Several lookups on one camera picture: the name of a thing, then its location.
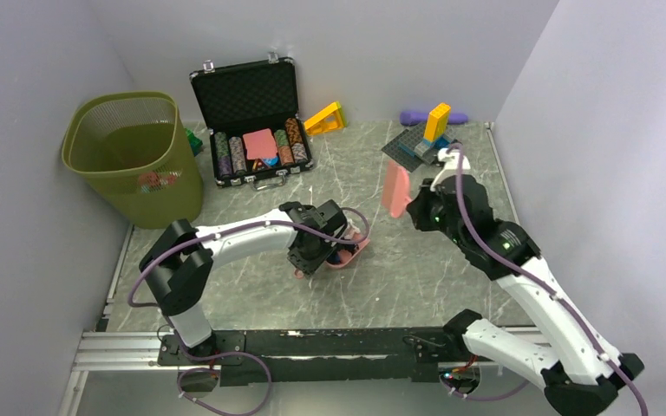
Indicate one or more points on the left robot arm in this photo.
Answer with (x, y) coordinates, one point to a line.
(177, 267)

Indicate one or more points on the pink hand brush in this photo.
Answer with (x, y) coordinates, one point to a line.
(396, 190)

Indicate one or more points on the yellow triangular toy block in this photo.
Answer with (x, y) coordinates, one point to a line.
(328, 119)

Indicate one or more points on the green toy behind bin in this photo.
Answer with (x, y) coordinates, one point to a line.
(195, 143)

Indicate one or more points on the magenta paper scrap right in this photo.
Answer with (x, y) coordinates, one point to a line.
(153, 181)

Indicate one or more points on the pink plastic dustpan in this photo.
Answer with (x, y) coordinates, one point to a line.
(339, 255)

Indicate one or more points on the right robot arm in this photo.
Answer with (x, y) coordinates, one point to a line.
(579, 372)

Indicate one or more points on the yellow tall building brick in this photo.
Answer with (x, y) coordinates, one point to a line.
(436, 123)

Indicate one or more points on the pink card in case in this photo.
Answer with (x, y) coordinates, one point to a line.
(260, 144)

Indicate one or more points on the grey building brick assembly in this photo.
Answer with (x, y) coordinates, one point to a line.
(408, 149)

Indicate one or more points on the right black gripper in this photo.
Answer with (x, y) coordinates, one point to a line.
(418, 206)

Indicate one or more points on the purple cylinder toy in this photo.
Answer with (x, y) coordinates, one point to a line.
(410, 118)

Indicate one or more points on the green mesh waste bin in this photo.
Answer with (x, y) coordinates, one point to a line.
(112, 139)

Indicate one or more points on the black poker chip case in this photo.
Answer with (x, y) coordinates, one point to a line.
(244, 98)

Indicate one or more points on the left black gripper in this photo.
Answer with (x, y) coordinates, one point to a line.
(310, 266)

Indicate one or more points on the black mounting base bar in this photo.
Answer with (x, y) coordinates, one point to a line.
(419, 354)

